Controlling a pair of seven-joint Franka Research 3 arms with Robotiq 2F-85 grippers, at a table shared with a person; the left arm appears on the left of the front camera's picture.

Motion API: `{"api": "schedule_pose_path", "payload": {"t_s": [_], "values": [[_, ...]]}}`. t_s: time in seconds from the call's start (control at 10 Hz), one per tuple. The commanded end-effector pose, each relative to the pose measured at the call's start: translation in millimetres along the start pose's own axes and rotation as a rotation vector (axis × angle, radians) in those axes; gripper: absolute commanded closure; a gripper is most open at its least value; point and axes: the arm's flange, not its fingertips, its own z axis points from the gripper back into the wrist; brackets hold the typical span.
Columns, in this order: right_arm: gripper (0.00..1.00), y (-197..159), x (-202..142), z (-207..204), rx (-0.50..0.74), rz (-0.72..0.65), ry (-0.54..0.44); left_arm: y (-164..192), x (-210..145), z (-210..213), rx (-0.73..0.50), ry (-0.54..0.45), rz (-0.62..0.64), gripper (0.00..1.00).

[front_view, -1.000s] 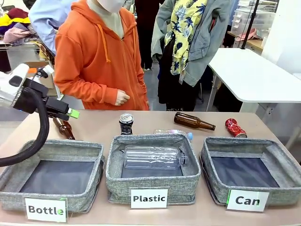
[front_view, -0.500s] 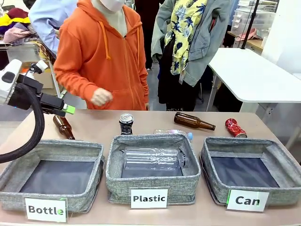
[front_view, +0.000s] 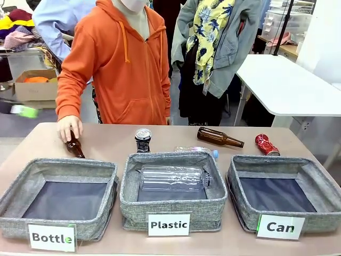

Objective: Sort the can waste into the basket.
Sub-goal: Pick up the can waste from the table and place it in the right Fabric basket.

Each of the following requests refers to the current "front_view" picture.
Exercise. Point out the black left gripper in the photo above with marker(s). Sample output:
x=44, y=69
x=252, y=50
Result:
x=5, y=106

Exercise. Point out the brown glass beer bottle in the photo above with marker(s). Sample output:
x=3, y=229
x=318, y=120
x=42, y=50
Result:
x=76, y=149
x=213, y=136

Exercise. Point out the dark blue crushed can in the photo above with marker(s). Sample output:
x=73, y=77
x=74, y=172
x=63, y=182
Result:
x=143, y=141

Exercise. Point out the small clear plastic bottle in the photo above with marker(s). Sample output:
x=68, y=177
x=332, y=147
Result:
x=191, y=148

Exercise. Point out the red crushed can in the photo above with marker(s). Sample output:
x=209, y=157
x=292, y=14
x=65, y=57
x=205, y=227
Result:
x=265, y=145

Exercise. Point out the orange sleeved right forearm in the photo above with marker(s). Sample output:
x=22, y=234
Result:
x=66, y=101

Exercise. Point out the grey fabric basket bottle label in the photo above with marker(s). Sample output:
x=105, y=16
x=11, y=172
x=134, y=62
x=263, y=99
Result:
x=16, y=186

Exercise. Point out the grey fabric basket plastic label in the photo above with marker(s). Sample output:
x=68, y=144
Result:
x=133, y=210

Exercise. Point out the grey fabric basket can label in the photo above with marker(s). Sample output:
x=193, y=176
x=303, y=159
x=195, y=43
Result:
x=239, y=197

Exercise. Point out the white Can sign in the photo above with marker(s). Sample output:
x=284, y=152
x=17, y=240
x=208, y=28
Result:
x=280, y=227

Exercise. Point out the orange hoodie person's right hand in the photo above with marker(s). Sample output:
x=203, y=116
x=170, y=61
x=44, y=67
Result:
x=68, y=126

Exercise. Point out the cardboard box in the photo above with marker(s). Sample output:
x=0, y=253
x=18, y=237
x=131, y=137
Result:
x=34, y=90

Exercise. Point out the orange cloth in box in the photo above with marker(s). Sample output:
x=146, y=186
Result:
x=36, y=79

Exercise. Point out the pile of colourful clothes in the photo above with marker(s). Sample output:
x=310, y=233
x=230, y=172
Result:
x=18, y=29

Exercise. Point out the person in blue shirt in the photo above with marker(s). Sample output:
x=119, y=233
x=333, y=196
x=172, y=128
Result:
x=56, y=24

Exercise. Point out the person in orange hoodie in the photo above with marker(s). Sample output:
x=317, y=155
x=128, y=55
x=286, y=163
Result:
x=120, y=72

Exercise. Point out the white Bottle sign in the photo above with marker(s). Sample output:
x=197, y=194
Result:
x=52, y=238

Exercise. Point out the white face mask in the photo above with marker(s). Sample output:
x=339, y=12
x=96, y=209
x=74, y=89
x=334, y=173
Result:
x=130, y=4

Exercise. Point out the large clear plastic bottle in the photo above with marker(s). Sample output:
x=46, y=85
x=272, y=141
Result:
x=170, y=177

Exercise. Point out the white Plastic sign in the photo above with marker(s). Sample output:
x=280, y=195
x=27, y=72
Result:
x=169, y=225

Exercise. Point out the white side table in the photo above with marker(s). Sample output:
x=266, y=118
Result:
x=282, y=85

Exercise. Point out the pink cloth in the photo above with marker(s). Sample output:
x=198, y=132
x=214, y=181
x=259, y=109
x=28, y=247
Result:
x=282, y=40

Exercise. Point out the wooden desk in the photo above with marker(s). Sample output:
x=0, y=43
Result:
x=287, y=50

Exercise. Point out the black pole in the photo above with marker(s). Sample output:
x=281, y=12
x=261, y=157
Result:
x=283, y=26

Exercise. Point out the clear plastic storage drawers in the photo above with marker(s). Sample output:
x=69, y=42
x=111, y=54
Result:
x=290, y=22

